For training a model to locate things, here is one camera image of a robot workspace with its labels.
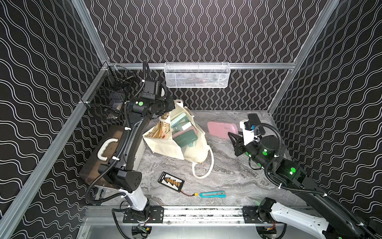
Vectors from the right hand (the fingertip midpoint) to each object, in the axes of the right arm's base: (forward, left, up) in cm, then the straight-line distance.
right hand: (232, 130), depth 64 cm
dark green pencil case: (+11, +21, -22) cm, 32 cm away
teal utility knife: (-16, +6, -37) cm, 40 cm away
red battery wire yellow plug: (-16, +15, -36) cm, 42 cm away
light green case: (+28, +26, -27) cm, 47 cm away
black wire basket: (+31, +69, -7) cm, 76 cm away
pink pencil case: (-1, +5, +1) cm, 5 cm away
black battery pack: (-10, +29, -34) cm, 46 cm away
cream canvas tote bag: (+15, +27, -21) cm, 38 cm away
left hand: (+16, +27, +3) cm, 32 cm away
